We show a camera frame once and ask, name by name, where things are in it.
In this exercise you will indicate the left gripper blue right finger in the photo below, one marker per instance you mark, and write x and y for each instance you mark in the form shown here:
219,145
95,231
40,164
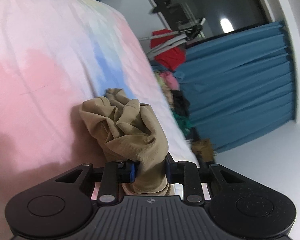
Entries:
169,166

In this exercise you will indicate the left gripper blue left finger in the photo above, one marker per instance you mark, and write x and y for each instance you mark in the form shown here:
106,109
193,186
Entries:
130,165

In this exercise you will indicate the tan printed t-shirt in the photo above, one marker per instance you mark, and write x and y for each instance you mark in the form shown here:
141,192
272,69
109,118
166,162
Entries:
127,129

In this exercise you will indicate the black garment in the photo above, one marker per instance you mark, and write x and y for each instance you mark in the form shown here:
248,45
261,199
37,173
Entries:
181,104

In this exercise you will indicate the pink garment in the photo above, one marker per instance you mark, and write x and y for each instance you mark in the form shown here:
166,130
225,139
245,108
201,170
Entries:
170,80

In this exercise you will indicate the yellow-green garment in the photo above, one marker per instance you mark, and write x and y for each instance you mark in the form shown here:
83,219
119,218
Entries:
160,80

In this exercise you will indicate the blue curtain right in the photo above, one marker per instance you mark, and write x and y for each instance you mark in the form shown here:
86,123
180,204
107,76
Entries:
240,86

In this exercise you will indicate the red garment on stand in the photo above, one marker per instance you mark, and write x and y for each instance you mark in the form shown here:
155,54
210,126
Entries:
170,59

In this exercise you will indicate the white tripod stand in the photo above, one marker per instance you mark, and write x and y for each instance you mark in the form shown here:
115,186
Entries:
178,38

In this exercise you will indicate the pastel tie-dye bed cover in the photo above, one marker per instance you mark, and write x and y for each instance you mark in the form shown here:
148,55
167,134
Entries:
54,55

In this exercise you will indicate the dark window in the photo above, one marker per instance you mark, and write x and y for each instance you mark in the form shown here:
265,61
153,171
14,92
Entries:
219,17

